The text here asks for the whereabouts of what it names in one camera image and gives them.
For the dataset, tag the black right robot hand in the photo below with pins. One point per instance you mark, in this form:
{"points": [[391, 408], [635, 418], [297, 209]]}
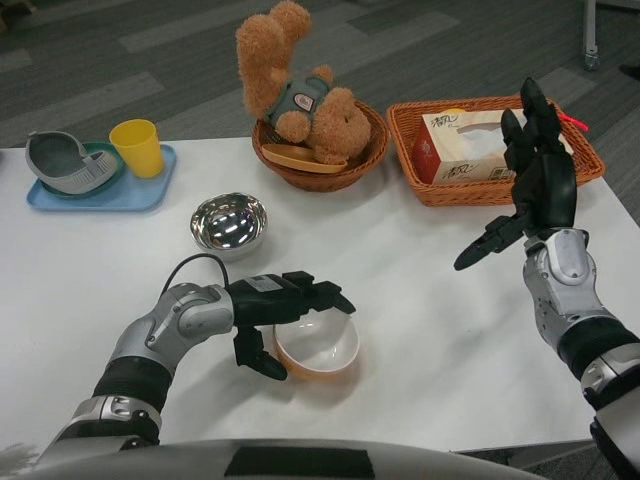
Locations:
{"points": [[547, 190]]}

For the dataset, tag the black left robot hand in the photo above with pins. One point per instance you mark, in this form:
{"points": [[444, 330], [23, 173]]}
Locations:
{"points": [[265, 300]]}

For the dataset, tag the white and orange plastic bowl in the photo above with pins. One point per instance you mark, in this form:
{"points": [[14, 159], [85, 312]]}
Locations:
{"points": [[325, 345]]}

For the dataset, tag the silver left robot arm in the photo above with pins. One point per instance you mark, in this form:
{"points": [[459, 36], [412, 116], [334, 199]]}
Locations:
{"points": [[190, 315]]}

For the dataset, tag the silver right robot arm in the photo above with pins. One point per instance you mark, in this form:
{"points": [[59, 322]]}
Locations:
{"points": [[565, 265]]}

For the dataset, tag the shiny steel bowl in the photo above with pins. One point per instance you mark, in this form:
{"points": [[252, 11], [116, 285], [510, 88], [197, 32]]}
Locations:
{"points": [[227, 225]]}

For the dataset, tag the grey and green bowl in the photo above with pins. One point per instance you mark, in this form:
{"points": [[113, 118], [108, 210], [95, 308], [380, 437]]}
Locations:
{"points": [[55, 155]]}

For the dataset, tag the tissue box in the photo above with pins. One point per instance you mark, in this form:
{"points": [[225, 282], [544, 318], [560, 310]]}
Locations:
{"points": [[440, 160]]}

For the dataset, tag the small yellow object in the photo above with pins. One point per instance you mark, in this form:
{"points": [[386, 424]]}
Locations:
{"points": [[454, 111]]}

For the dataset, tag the round wicker basket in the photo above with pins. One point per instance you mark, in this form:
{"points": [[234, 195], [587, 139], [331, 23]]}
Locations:
{"points": [[320, 180]]}

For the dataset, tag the rectangular wicker basket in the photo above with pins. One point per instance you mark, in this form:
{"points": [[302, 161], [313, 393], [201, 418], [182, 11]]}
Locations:
{"points": [[405, 130]]}

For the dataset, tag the light blue tray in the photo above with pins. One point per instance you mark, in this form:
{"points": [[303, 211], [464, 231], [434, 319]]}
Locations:
{"points": [[150, 195]]}

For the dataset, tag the white gantry stand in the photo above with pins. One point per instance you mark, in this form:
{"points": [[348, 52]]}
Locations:
{"points": [[591, 30]]}

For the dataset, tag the yellow plastic cup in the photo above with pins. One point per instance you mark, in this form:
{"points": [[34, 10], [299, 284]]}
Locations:
{"points": [[137, 150]]}

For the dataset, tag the robot chest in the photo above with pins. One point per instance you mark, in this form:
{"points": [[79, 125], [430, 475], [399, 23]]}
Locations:
{"points": [[150, 460]]}

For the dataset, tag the green plate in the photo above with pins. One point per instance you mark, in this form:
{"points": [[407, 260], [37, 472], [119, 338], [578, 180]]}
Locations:
{"points": [[100, 148]]}

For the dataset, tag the brown teddy bear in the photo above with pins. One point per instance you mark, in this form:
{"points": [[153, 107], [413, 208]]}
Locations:
{"points": [[265, 50]]}

